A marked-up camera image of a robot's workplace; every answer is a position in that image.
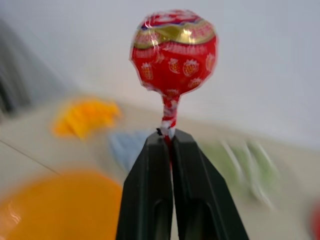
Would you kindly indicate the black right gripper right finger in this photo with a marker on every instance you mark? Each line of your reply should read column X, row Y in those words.
column 200, row 195

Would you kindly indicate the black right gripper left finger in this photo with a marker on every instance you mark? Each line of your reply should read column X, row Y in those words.
column 145, row 190

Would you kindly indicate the red strawberry lollipop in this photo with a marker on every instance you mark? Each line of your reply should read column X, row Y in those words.
column 175, row 55

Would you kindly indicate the blue wrapped lollipop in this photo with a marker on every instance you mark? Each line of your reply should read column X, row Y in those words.
column 125, row 147

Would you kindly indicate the green wrapped lollipop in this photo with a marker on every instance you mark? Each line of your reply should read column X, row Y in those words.
column 245, row 165

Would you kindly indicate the orange plastic bowl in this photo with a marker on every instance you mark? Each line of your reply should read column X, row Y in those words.
column 60, row 207

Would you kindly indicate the orange wrapped lollipop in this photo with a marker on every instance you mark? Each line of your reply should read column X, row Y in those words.
column 83, row 117

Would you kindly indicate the red round object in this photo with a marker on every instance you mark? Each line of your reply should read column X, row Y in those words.
column 315, row 220

